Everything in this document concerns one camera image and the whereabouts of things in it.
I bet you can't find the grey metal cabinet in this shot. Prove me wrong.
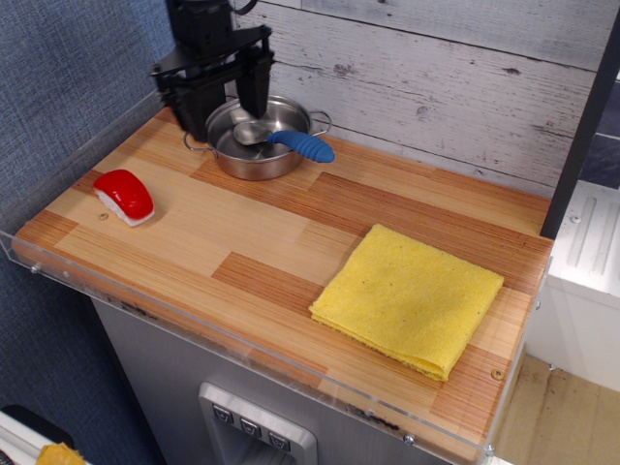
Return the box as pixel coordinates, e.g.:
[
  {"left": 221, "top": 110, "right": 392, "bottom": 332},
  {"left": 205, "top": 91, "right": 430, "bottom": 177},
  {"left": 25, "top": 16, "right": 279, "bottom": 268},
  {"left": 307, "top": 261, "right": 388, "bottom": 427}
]
[{"left": 94, "top": 301, "right": 440, "bottom": 464}]

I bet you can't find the stainless steel pot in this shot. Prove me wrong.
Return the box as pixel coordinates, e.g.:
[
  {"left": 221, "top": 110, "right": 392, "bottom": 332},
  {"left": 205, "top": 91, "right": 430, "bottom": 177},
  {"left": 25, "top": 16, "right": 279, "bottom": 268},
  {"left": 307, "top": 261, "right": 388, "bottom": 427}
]
[{"left": 183, "top": 96, "right": 335, "bottom": 181}]

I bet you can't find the clear acrylic edge guard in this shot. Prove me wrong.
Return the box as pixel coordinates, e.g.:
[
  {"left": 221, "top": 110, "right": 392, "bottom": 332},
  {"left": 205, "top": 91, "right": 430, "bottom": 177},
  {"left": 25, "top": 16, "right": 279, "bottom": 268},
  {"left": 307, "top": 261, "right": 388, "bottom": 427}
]
[{"left": 0, "top": 230, "right": 495, "bottom": 459}]

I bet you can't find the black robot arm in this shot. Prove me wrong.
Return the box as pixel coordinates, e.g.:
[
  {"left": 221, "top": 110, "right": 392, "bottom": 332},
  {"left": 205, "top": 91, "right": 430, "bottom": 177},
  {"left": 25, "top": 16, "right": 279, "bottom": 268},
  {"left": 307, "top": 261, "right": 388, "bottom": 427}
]
[{"left": 151, "top": 1, "right": 274, "bottom": 142}]

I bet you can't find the black right vertical post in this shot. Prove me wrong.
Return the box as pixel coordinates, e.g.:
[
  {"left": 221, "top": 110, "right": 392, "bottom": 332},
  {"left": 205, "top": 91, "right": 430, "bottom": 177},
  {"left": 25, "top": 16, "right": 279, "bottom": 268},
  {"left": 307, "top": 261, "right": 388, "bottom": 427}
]
[{"left": 540, "top": 13, "right": 619, "bottom": 239}]

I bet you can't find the white ribbed cabinet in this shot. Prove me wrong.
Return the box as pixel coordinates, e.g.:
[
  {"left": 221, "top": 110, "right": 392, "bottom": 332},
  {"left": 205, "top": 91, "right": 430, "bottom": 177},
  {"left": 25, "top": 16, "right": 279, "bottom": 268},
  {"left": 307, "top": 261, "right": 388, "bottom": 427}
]
[{"left": 525, "top": 181, "right": 619, "bottom": 391}]

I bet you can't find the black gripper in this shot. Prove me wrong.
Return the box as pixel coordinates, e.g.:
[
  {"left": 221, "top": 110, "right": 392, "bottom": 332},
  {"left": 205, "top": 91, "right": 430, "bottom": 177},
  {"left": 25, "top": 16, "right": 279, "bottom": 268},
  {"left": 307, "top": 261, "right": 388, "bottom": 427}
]
[{"left": 151, "top": 1, "right": 274, "bottom": 142}]

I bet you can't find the blue handled metal scoop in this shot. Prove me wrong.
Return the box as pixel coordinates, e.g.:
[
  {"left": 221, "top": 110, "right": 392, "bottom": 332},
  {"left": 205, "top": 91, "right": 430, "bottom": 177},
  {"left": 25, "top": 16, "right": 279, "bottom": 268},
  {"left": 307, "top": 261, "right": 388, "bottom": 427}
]
[{"left": 232, "top": 121, "right": 335, "bottom": 163}]

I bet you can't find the red toy sushi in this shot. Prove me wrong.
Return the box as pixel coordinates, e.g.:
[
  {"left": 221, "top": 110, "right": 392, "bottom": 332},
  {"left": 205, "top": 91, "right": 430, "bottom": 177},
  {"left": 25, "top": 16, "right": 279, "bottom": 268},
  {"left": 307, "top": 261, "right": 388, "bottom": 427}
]
[{"left": 93, "top": 170, "right": 155, "bottom": 227}]

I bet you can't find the black vertical post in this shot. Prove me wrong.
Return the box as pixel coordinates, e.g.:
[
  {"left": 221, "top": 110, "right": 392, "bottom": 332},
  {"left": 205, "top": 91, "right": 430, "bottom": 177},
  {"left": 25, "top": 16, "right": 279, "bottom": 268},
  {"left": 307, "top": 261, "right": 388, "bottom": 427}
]
[
  {"left": 540, "top": 13, "right": 619, "bottom": 239},
  {"left": 170, "top": 1, "right": 192, "bottom": 49}
]

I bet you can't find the yellow folded towel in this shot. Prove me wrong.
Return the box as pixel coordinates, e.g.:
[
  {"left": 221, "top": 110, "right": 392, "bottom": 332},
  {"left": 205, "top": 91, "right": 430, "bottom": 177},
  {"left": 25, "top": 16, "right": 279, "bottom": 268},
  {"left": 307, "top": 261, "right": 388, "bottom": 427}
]
[{"left": 309, "top": 225, "right": 504, "bottom": 382}]

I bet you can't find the black left vertical post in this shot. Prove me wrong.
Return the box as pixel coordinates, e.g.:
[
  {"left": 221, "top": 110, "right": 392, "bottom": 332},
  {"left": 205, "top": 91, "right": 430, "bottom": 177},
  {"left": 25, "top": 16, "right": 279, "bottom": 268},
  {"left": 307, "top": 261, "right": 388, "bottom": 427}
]
[{"left": 170, "top": 1, "right": 192, "bottom": 49}]

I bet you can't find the silver button panel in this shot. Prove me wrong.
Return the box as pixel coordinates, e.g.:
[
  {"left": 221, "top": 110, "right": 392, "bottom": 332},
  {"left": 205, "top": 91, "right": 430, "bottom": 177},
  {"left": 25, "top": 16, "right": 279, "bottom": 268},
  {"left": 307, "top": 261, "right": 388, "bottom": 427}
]
[{"left": 199, "top": 382, "right": 319, "bottom": 464}]

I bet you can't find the yellow object bottom corner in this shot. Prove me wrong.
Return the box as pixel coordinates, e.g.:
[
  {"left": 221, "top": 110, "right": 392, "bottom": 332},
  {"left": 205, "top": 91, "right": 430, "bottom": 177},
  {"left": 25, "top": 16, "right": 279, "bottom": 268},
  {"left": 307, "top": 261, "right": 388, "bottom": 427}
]
[{"left": 35, "top": 443, "right": 86, "bottom": 465}]

